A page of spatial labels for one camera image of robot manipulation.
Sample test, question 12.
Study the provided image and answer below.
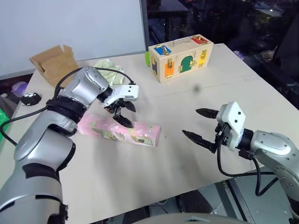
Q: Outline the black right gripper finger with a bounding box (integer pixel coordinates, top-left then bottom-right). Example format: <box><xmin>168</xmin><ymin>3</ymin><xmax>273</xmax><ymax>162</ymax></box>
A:
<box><xmin>195</xmin><ymin>107</ymin><xmax>220</xmax><ymax>120</ymax></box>
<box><xmin>182</xmin><ymin>130</ymin><xmax>217</xmax><ymax>154</ymax></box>

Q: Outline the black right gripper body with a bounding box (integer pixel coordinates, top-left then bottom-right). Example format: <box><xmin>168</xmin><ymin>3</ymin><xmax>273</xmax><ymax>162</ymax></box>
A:
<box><xmin>214</xmin><ymin>122</ymin><xmax>232</xmax><ymax>151</ymax></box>

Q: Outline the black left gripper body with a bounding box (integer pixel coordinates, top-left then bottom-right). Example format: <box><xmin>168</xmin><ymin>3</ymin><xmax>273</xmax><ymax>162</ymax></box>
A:
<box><xmin>102</xmin><ymin>98</ymin><xmax>125</xmax><ymax>117</ymax></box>

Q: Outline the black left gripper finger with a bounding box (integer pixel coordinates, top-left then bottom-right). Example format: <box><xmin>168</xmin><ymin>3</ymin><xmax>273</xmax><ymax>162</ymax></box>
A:
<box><xmin>112</xmin><ymin>106</ymin><xmax>135</xmax><ymax>129</ymax></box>
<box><xmin>121</xmin><ymin>100</ymin><xmax>137</xmax><ymax>113</ymax></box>

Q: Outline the green plastic basket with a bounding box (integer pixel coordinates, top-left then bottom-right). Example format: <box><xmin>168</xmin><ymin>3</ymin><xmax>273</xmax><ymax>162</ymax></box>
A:
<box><xmin>0</xmin><ymin>108</ymin><xmax>13</xmax><ymax>143</ymax></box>

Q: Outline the long pink printed carton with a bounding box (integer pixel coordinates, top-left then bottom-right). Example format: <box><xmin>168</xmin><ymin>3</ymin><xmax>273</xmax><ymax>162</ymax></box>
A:
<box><xmin>77</xmin><ymin>112</ymin><xmax>162</xmax><ymax>148</ymax></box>

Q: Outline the pale green folded cloth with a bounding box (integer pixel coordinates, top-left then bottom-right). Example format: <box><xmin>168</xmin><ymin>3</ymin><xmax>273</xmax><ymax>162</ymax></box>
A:
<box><xmin>93</xmin><ymin>58</ymin><xmax>127</xmax><ymax>86</ymax></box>

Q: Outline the wooden latch lock box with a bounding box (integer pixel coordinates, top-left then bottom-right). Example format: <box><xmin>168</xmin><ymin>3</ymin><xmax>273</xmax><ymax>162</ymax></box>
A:
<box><xmin>148</xmin><ymin>35</ymin><xmax>214</xmax><ymax>84</ymax></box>

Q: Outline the open brown cardboard box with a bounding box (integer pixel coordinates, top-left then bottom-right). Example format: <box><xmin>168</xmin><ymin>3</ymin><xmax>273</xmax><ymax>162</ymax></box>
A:
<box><xmin>29</xmin><ymin>44</ymin><xmax>79</xmax><ymax>87</ymax></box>

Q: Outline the silver robot torso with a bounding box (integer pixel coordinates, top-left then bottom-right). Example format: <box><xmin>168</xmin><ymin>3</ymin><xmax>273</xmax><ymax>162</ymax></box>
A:
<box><xmin>132</xmin><ymin>212</ymin><xmax>244</xmax><ymax>224</ymax></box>

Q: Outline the black pouch with white spots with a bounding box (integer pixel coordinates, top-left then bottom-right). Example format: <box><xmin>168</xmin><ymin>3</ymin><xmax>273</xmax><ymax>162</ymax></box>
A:
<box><xmin>21</xmin><ymin>92</ymin><xmax>42</xmax><ymax>106</ymax></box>

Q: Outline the white partition board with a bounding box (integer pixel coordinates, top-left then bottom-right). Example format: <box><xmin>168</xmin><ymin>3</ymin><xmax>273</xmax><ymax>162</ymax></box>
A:
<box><xmin>0</xmin><ymin>0</ymin><xmax>147</xmax><ymax>79</ymax></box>

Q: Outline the purple translucent plastic object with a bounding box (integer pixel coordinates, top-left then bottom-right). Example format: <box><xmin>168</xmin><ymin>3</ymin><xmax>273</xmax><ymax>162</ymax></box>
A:
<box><xmin>11</xmin><ymin>81</ymin><xmax>29</xmax><ymax>97</ymax></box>

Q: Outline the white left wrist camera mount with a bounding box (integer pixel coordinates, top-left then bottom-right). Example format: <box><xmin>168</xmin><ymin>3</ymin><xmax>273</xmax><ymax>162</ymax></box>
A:
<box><xmin>102</xmin><ymin>84</ymin><xmax>140</xmax><ymax>109</ymax></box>

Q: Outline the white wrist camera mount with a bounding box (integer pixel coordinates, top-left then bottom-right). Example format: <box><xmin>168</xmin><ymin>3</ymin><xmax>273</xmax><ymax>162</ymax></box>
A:
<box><xmin>215</xmin><ymin>101</ymin><xmax>247</xmax><ymax>150</ymax></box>
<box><xmin>102</xmin><ymin>84</ymin><xmax>140</xmax><ymax>109</ymax></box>

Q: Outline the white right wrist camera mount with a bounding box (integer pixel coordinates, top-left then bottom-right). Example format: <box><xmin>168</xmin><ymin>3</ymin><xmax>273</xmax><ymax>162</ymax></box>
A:
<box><xmin>215</xmin><ymin>101</ymin><xmax>247</xmax><ymax>150</ymax></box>

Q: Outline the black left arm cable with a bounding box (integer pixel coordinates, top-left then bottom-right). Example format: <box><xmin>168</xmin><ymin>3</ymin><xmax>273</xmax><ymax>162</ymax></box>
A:
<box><xmin>0</xmin><ymin>67</ymin><xmax>136</xmax><ymax>147</ymax></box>

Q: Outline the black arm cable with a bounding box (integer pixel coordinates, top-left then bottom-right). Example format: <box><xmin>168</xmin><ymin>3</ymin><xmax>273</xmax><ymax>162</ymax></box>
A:
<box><xmin>216</xmin><ymin>130</ymin><xmax>281</xmax><ymax>197</ymax></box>
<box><xmin>0</xmin><ymin>67</ymin><xmax>136</xmax><ymax>147</ymax></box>

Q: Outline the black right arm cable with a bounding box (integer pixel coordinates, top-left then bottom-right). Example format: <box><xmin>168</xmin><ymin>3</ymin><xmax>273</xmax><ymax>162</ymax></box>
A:
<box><xmin>216</xmin><ymin>130</ymin><xmax>281</xmax><ymax>197</ymax></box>

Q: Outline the black metal table frame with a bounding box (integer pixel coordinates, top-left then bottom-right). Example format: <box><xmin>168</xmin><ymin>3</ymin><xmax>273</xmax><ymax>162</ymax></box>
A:
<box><xmin>214</xmin><ymin>176</ymin><xmax>259</xmax><ymax>224</ymax></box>

